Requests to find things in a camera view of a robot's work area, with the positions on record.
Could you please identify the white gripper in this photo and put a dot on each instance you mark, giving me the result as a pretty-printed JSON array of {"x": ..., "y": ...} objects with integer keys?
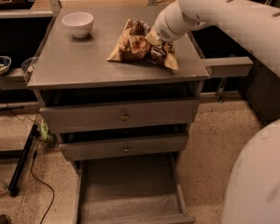
[{"x": 162, "y": 27}]

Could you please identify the brown chip bag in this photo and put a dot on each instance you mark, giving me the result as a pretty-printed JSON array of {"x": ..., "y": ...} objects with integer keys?
[{"x": 132, "y": 46}]

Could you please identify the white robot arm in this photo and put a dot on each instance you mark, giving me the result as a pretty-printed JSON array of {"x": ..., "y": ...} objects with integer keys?
[{"x": 253, "y": 191}]

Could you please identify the grey drawer cabinet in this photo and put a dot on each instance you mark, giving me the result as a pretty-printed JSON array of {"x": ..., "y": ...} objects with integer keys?
[{"x": 74, "y": 71}]

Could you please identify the grey top drawer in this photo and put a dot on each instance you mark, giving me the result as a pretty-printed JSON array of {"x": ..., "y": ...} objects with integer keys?
[{"x": 97, "y": 117}]

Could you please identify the grey middle drawer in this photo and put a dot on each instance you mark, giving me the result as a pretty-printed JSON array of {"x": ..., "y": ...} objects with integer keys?
[{"x": 124, "y": 147}]

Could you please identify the grey open bottom drawer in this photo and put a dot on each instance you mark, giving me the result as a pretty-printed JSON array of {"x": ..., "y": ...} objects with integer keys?
[{"x": 140, "y": 189}]

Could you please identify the white ceramic bowl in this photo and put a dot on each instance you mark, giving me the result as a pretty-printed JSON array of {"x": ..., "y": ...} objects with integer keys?
[{"x": 78, "y": 24}]

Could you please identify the grey side shelf block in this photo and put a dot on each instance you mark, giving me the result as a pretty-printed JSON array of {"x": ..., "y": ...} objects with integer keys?
[{"x": 228, "y": 67}]

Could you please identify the clear glass jar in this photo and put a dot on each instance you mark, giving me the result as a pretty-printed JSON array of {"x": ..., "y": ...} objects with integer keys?
[{"x": 29, "y": 64}]

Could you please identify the dark cabinet on right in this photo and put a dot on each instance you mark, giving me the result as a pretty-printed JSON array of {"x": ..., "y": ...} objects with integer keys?
[{"x": 261, "y": 88}]

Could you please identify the blue patterned bowl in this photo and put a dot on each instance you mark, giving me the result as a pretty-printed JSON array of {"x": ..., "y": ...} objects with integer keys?
[{"x": 5, "y": 63}]

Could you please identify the black metal stand leg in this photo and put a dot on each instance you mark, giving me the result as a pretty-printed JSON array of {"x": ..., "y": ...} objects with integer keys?
[{"x": 13, "y": 185}]

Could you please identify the crumpled floor wrapper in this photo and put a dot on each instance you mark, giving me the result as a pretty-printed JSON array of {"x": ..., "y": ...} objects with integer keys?
[{"x": 0, "y": 188}]

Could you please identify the brown shoe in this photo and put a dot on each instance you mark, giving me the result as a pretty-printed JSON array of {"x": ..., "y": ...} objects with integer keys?
[{"x": 4, "y": 219}]

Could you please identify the green wire basket item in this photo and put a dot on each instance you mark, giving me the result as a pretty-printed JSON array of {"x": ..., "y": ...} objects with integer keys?
[{"x": 47, "y": 138}]

